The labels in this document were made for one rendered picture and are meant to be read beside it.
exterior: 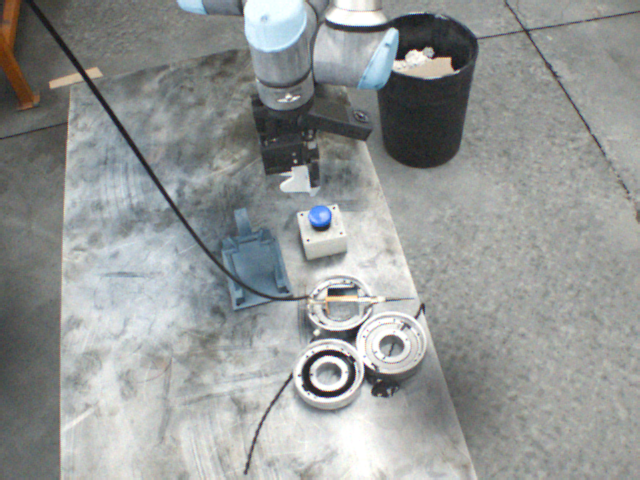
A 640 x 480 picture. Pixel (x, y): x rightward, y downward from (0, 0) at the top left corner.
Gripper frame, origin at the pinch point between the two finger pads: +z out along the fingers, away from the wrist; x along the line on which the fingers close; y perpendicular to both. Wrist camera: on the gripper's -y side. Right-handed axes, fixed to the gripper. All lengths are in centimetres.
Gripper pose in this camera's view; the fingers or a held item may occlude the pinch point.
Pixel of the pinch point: (315, 187)
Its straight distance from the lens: 112.7
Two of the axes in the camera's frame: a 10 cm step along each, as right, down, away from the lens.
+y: -9.8, 1.9, -0.4
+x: 1.8, 7.8, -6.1
